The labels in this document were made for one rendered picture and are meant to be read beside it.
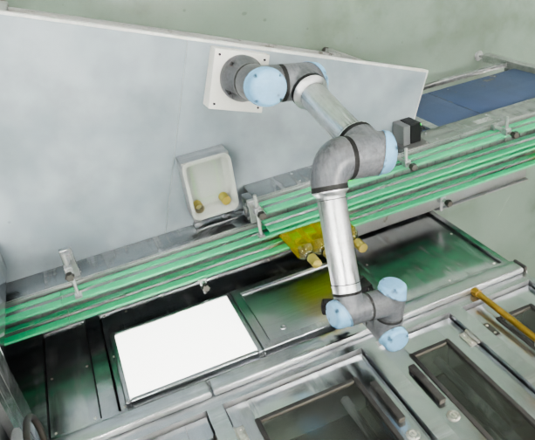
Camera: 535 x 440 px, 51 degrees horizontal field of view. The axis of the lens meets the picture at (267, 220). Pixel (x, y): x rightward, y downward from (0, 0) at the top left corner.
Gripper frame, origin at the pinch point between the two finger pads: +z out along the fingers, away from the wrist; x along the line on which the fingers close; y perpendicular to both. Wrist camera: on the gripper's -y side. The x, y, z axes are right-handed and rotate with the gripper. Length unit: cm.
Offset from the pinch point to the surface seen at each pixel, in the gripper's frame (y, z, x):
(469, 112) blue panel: 101, 58, 11
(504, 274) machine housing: 57, -14, -14
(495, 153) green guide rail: 91, 31, 4
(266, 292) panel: -16.1, 20.1, -12.6
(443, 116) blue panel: 89, 62, 11
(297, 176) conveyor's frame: 10.5, 43.7, 15.0
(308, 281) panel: -0.7, 18.2, -12.9
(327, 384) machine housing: -15.4, -24.4, -16.6
